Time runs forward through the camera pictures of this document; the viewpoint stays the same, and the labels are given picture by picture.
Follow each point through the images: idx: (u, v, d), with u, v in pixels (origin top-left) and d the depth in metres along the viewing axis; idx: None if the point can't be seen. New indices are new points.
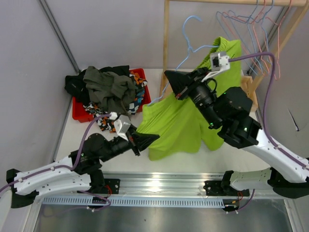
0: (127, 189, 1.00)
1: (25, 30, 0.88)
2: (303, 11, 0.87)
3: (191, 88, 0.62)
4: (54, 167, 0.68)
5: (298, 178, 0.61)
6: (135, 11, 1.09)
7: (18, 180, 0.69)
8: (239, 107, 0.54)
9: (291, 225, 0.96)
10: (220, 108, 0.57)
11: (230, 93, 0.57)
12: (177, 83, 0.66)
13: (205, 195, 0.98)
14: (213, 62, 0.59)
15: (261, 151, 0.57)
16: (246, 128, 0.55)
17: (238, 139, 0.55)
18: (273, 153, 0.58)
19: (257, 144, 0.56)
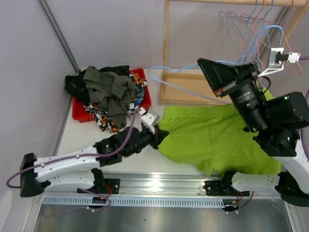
0: (127, 189, 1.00)
1: (24, 29, 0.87)
2: (303, 11, 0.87)
3: (241, 84, 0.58)
4: (79, 155, 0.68)
5: None
6: (135, 11, 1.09)
7: (39, 164, 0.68)
8: (302, 118, 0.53)
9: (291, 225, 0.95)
10: (274, 115, 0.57)
11: (293, 98, 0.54)
12: (223, 75, 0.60)
13: (205, 195, 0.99)
14: (277, 57, 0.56)
15: (296, 162, 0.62)
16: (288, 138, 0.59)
17: (277, 148, 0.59)
18: (305, 166, 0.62)
19: (293, 155, 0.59)
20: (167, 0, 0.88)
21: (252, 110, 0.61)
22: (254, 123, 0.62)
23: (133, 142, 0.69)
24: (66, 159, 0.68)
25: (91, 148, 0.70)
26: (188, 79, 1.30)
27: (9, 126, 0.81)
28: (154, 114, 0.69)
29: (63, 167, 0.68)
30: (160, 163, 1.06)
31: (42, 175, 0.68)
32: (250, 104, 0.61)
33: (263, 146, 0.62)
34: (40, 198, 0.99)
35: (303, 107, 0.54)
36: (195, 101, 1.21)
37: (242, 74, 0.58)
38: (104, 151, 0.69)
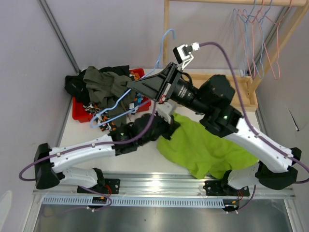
0: (127, 189, 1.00)
1: (24, 29, 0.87)
2: (303, 11, 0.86)
3: (175, 81, 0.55)
4: (96, 143, 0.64)
5: (280, 168, 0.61)
6: (136, 11, 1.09)
7: (55, 153, 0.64)
8: (220, 94, 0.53)
9: (291, 225, 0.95)
10: (205, 96, 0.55)
11: (215, 80, 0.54)
12: (156, 80, 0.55)
13: (205, 195, 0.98)
14: (184, 51, 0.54)
15: (241, 139, 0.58)
16: (226, 116, 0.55)
17: (217, 128, 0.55)
18: (255, 141, 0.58)
19: (236, 132, 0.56)
20: (167, 0, 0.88)
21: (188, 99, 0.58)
22: (198, 109, 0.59)
23: (151, 128, 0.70)
24: (82, 147, 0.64)
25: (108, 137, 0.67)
26: None
27: (9, 126, 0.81)
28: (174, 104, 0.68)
29: (80, 156, 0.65)
30: (161, 164, 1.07)
31: (58, 165, 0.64)
32: (187, 95, 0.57)
33: (205, 127, 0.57)
34: (40, 198, 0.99)
35: (223, 82, 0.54)
36: None
37: (170, 73, 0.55)
38: (119, 138, 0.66)
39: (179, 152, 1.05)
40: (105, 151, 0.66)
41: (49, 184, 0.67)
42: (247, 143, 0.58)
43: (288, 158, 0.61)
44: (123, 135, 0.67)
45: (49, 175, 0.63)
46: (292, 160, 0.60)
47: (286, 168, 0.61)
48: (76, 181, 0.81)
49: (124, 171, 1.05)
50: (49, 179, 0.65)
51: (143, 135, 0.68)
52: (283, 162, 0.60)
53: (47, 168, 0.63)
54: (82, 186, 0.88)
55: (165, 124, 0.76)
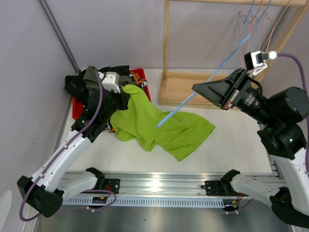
0: (127, 189, 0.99)
1: (24, 29, 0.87)
2: (303, 11, 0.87)
3: (246, 89, 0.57)
4: (67, 143, 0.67)
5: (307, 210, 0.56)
6: (135, 11, 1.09)
7: (38, 176, 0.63)
8: (295, 108, 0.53)
9: (292, 226, 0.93)
10: (274, 107, 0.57)
11: (290, 93, 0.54)
12: (223, 87, 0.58)
13: (205, 195, 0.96)
14: (257, 58, 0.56)
15: (290, 168, 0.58)
16: (291, 138, 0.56)
17: (276, 145, 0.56)
18: (301, 176, 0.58)
19: (291, 160, 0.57)
20: (167, 0, 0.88)
21: (255, 108, 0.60)
22: (261, 119, 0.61)
23: (103, 104, 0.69)
24: (58, 155, 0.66)
25: (73, 131, 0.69)
26: (188, 79, 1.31)
27: (9, 126, 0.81)
28: (112, 73, 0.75)
29: (62, 163, 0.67)
30: (161, 164, 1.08)
31: (49, 184, 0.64)
32: (253, 104, 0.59)
33: (261, 139, 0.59)
34: None
35: (303, 101, 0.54)
36: (196, 101, 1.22)
37: (240, 79, 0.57)
38: (82, 127, 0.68)
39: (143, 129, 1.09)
40: (80, 145, 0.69)
41: (56, 207, 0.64)
42: (294, 174, 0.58)
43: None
44: (83, 122, 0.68)
45: (49, 196, 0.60)
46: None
47: None
48: (77, 189, 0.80)
49: (125, 171, 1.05)
50: (52, 200, 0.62)
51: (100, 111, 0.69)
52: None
53: (42, 192, 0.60)
54: (84, 189, 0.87)
55: (118, 95, 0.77)
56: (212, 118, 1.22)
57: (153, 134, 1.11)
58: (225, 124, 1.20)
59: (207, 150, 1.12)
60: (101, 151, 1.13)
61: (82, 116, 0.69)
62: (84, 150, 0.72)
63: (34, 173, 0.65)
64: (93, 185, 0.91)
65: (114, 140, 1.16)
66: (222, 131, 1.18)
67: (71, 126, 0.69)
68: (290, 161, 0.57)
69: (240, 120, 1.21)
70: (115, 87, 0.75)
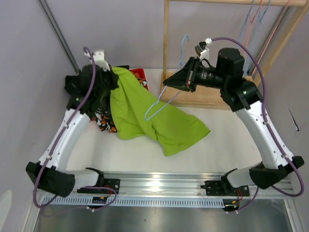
0: (127, 189, 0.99)
1: (24, 29, 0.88)
2: (303, 11, 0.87)
3: (195, 68, 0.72)
4: (67, 122, 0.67)
5: (271, 162, 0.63)
6: (135, 11, 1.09)
7: (47, 158, 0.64)
8: (226, 57, 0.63)
9: (291, 225, 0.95)
10: (220, 68, 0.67)
11: (225, 51, 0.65)
12: (184, 72, 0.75)
13: (205, 195, 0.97)
14: (199, 45, 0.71)
15: (249, 119, 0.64)
16: (245, 92, 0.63)
17: (233, 99, 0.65)
18: (261, 127, 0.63)
19: (247, 109, 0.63)
20: (167, 0, 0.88)
21: (211, 79, 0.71)
22: None
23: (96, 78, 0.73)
24: (60, 136, 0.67)
25: (69, 110, 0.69)
26: None
27: (8, 126, 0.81)
28: (100, 50, 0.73)
29: (67, 142, 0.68)
30: (161, 164, 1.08)
31: (58, 164, 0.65)
32: (208, 76, 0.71)
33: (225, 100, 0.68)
34: (40, 198, 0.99)
35: (235, 52, 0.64)
36: (195, 101, 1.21)
37: (191, 63, 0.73)
38: (77, 103, 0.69)
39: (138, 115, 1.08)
40: (80, 122, 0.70)
41: (69, 187, 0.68)
42: (254, 125, 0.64)
43: (285, 157, 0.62)
44: (77, 99, 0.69)
45: (62, 175, 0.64)
46: (287, 161, 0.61)
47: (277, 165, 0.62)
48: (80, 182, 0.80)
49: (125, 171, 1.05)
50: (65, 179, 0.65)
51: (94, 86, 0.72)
52: (279, 159, 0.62)
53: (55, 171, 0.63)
54: (86, 184, 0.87)
55: (107, 73, 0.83)
56: (212, 118, 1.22)
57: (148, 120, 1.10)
58: (225, 124, 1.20)
59: (207, 150, 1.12)
60: (101, 151, 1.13)
61: (75, 94, 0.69)
62: (84, 127, 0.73)
63: (40, 157, 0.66)
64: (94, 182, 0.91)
65: (114, 140, 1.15)
66: (222, 130, 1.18)
67: (66, 108, 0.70)
68: (246, 111, 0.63)
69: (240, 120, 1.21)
70: (104, 64, 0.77)
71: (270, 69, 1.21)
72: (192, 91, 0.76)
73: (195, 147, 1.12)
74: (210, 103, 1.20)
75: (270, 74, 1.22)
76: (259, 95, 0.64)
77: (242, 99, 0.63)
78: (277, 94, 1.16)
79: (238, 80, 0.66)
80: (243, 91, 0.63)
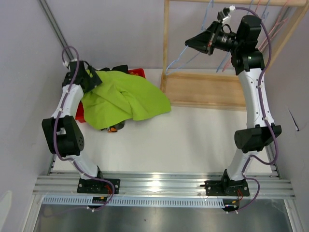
0: (127, 189, 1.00)
1: (24, 29, 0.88)
2: (304, 11, 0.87)
3: (217, 32, 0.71)
4: (68, 89, 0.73)
5: (252, 122, 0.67)
6: (135, 11, 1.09)
7: (59, 110, 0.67)
8: (245, 22, 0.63)
9: (291, 225, 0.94)
10: (240, 33, 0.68)
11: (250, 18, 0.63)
12: (204, 36, 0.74)
13: (205, 195, 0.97)
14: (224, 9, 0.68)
15: (245, 81, 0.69)
16: (250, 57, 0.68)
17: (238, 61, 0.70)
18: (253, 89, 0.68)
19: (247, 72, 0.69)
20: (167, 0, 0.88)
21: (230, 44, 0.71)
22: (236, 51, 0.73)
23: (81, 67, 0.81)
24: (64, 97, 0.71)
25: (65, 86, 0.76)
26: (187, 80, 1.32)
27: (8, 126, 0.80)
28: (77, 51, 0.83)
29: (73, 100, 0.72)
30: (161, 164, 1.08)
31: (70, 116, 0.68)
32: (227, 41, 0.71)
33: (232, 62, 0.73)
34: (40, 198, 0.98)
35: (257, 20, 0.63)
36: (195, 101, 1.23)
37: (214, 26, 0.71)
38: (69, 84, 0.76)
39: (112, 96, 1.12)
40: (77, 92, 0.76)
41: (81, 142, 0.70)
42: (248, 87, 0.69)
43: (264, 120, 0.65)
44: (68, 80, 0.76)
45: (76, 124, 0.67)
46: (265, 123, 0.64)
47: (255, 123, 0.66)
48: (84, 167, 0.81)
49: (125, 171, 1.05)
50: (78, 131, 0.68)
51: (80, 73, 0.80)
52: (259, 120, 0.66)
53: (70, 117, 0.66)
54: (89, 174, 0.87)
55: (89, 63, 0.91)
56: (212, 117, 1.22)
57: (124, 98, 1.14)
58: (225, 123, 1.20)
59: (207, 149, 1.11)
60: (101, 151, 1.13)
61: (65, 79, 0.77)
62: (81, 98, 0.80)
63: (52, 114, 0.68)
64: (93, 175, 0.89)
65: (114, 140, 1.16)
66: (222, 130, 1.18)
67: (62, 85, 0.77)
68: (245, 73, 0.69)
69: (240, 120, 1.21)
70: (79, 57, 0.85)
71: (270, 69, 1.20)
72: (209, 54, 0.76)
73: (195, 147, 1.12)
74: (210, 103, 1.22)
75: (270, 74, 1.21)
76: (261, 64, 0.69)
77: (245, 64, 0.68)
78: (277, 94, 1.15)
79: (250, 47, 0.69)
80: (248, 56, 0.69)
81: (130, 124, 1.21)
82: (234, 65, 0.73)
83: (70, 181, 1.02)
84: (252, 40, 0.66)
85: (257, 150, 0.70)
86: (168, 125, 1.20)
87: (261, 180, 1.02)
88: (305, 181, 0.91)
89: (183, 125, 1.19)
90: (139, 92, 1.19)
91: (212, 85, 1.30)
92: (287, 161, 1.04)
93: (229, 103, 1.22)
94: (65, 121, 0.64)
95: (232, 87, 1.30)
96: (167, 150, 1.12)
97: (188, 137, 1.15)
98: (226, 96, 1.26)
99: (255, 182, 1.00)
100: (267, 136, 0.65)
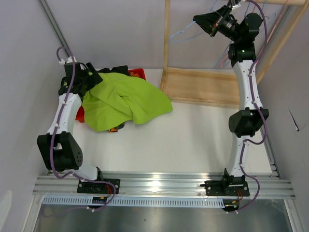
0: (127, 189, 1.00)
1: (24, 30, 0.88)
2: (303, 10, 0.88)
3: (226, 16, 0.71)
4: (65, 100, 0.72)
5: (243, 106, 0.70)
6: (134, 11, 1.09)
7: (55, 125, 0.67)
8: (247, 23, 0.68)
9: (291, 225, 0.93)
10: (242, 27, 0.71)
11: (250, 18, 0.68)
12: (212, 16, 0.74)
13: (205, 195, 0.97)
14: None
15: (239, 70, 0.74)
16: (244, 50, 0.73)
17: (232, 54, 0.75)
18: (245, 77, 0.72)
19: (239, 63, 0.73)
20: None
21: (232, 31, 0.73)
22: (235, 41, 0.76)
23: (77, 72, 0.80)
24: (61, 110, 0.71)
25: (62, 94, 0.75)
26: (187, 80, 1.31)
27: (8, 126, 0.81)
28: None
29: (69, 114, 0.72)
30: (161, 164, 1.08)
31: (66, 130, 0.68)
32: (231, 28, 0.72)
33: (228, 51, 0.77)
34: (40, 198, 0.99)
35: (258, 22, 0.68)
36: (194, 98, 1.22)
37: (224, 10, 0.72)
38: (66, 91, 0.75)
39: (111, 98, 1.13)
40: (75, 100, 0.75)
41: (78, 157, 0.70)
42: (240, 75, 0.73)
43: (254, 104, 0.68)
44: (65, 89, 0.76)
45: (73, 140, 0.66)
46: (255, 106, 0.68)
47: (245, 107, 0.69)
48: (84, 167, 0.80)
49: (125, 172, 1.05)
50: (75, 147, 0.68)
51: (78, 79, 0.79)
52: (248, 103, 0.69)
53: (66, 133, 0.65)
54: (89, 178, 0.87)
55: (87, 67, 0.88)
56: (212, 117, 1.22)
57: (124, 101, 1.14)
58: (225, 123, 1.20)
59: (207, 149, 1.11)
60: (101, 151, 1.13)
61: (63, 87, 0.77)
62: (77, 109, 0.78)
63: (48, 130, 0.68)
64: (93, 177, 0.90)
65: (113, 140, 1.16)
66: (222, 130, 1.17)
67: (59, 94, 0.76)
68: (238, 64, 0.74)
69: None
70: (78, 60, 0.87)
71: (270, 69, 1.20)
72: (212, 35, 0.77)
73: (195, 147, 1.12)
74: (210, 102, 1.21)
75: (270, 73, 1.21)
76: (253, 57, 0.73)
77: (239, 57, 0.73)
78: (276, 94, 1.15)
79: (247, 43, 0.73)
80: (242, 50, 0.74)
81: (130, 124, 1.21)
82: (229, 57, 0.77)
83: (70, 181, 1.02)
84: (250, 39, 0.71)
85: (250, 135, 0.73)
86: (168, 125, 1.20)
87: (261, 180, 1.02)
88: (305, 181, 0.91)
89: (183, 126, 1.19)
90: (140, 94, 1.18)
91: (212, 84, 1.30)
92: (287, 161, 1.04)
93: (228, 102, 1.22)
94: (62, 137, 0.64)
95: (232, 86, 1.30)
96: (167, 150, 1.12)
97: (188, 137, 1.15)
98: (225, 94, 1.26)
99: (255, 182, 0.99)
100: (258, 119, 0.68)
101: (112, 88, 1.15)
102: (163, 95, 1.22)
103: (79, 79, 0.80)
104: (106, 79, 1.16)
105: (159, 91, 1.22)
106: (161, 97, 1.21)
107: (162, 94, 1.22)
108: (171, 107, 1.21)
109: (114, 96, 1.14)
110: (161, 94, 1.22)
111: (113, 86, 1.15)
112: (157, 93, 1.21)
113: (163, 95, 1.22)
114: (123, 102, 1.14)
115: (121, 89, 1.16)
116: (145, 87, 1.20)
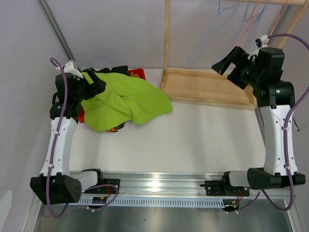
0: (127, 189, 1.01)
1: (24, 30, 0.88)
2: (302, 10, 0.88)
3: (239, 64, 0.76)
4: (58, 129, 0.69)
5: (272, 167, 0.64)
6: (133, 11, 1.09)
7: (49, 166, 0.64)
8: (265, 51, 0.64)
9: (291, 225, 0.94)
10: (259, 63, 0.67)
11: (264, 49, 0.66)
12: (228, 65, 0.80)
13: (205, 195, 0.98)
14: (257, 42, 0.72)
15: (270, 119, 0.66)
16: (279, 91, 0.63)
17: (263, 93, 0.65)
18: (277, 129, 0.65)
19: (273, 109, 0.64)
20: None
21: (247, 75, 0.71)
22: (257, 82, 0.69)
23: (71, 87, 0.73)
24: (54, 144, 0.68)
25: (54, 119, 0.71)
26: (186, 80, 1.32)
27: (8, 126, 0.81)
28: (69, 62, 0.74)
29: (62, 147, 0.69)
30: (161, 164, 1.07)
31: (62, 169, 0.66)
32: (245, 72, 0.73)
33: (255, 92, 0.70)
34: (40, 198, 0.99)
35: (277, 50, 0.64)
36: (194, 98, 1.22)
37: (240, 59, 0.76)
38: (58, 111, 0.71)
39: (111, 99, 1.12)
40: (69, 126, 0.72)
41: (77, 191, 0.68)
42: (271, 125, 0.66)
43: (286, 168, 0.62)
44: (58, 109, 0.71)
45: (69, 180, 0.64)
46: (287, 172, 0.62)
47: (275, 172, 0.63)
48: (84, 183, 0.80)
49: (124, 171, 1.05)
50: (72, 184, 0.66)
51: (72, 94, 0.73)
52: (280, 167, 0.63)
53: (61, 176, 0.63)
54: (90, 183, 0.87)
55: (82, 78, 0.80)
56: (212, 117, 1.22)
57: (124, 102, 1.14)
58: (225, 123, 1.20)
59: (207, 149, 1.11)
60: (101, 151, 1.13)
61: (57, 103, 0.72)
62: (74, 131, 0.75)
63: (41, 169, 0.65)
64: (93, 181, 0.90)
65: (113, 141, 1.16)
66: (222, 130, 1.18)
67: (50, 117, 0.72)
68: (270, 109, 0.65)
69: (240, 119, 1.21)
70: (77, 72, 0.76)
71: None
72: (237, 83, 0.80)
73: (196, 147, 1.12)
74: (210, 100, 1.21)
75: None
76: (291, 102, 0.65)
77: (271, 97, 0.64)
78: None
79: (273, 79, 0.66)
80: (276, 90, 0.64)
81: (130, 124, 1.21)
82: (258, 96, 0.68)
83: None
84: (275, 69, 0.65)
85: None
86: (167, 125, 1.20)
87: None
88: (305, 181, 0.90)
89: (183, 126, 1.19)
90: (140, 96, 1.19)
91: (212, 83, 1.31)
92: None
93: (229, 102, 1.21)
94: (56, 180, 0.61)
95: (231, 86, 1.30)
96: (167, 151, 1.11)
97: (188, 138, 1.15)
98: (225, 94, 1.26)
99: None
100: (287, 184, 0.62)
101: (112, 88, 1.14)
102: (163, 95, 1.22)
103: (73, 93, 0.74)
104: (107, 78, 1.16)
105: (160, 91, 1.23)
106: (162, 97, 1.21)
107: (161, 98, 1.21)
108: (171, 107, 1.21)
109: (114, 96, 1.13)
110: (161, 94, 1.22)
111: (113, 88, 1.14)
112: (156, 95, 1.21)
113: (163, 96, 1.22)
114: (123, 103, 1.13)
115: (121, 89, 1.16)
116: (144, 88, 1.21)
